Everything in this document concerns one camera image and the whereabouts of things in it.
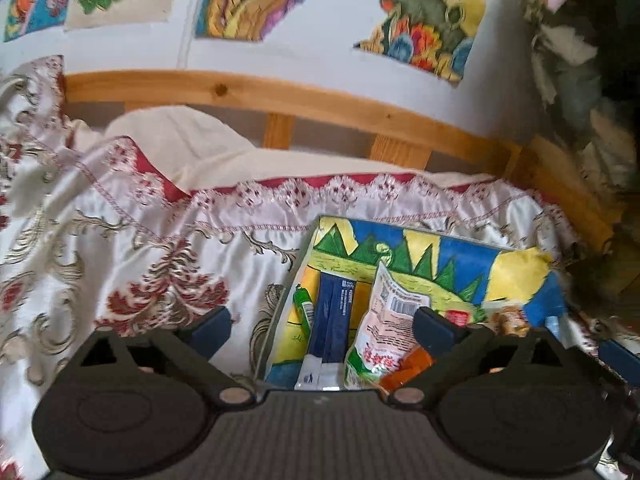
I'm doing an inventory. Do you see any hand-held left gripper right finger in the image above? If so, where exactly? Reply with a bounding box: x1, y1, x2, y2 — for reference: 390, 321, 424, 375
389, 306, 576, 407

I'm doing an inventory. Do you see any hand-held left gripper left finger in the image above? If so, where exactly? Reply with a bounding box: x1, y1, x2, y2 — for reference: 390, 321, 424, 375
75, 306, 256, 407

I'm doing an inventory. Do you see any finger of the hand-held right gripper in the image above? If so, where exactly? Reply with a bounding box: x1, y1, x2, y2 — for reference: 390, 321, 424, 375
597, 339, 640, 396

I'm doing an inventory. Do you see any orange snack packet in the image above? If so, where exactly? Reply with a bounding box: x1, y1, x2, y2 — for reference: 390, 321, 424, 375
377, 347, 436, 396

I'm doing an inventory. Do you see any white green snack packet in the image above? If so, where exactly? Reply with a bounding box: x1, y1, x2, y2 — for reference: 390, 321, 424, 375
342, 260, 433, 388

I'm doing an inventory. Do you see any grey cardboard box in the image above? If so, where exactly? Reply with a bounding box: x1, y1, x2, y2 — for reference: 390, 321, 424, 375
257, 215, 568, 392

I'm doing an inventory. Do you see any clear rice cracker packet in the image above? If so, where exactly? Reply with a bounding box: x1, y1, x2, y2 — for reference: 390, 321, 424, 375
490, 305, 531, 336

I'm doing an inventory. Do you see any green candy stick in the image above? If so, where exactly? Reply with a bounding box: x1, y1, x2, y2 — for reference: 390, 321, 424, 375
293, 284, 316, 333

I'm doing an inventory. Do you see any blue snack packet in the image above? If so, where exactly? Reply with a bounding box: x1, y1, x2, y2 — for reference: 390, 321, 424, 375
295, 270, 361, 391

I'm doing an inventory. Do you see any brown hanging garment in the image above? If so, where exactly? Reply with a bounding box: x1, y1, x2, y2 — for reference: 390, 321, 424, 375
565, 220, 640, 321

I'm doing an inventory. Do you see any floral satin bedspread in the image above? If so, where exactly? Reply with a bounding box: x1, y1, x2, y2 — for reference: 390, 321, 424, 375
0, 55, 640, 480

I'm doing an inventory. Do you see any cream pillow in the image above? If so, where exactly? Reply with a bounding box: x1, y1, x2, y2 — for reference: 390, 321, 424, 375
70, 107, 496, 196

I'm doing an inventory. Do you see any pile of clothes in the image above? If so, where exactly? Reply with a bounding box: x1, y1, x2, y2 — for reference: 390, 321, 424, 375
522, 0, 640, 211

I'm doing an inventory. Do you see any wooden bed frame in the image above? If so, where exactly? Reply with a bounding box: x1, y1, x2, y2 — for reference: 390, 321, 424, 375
62, 70, 626, 241

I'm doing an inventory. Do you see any white wall pipe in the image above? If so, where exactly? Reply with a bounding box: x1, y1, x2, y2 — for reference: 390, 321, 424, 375
177, 0, 201, 68

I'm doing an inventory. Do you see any hillside landscape wall drawing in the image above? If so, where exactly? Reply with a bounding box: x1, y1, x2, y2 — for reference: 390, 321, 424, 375
352, 0, 493, 86

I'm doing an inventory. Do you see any swirly sky wall drawing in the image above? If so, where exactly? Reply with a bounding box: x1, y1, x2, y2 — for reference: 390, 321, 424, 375
195, 0, 321, 43

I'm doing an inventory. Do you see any orange-haired girl wall drawing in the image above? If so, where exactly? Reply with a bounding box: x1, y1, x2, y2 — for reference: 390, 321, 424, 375
2, 0, 73, 43

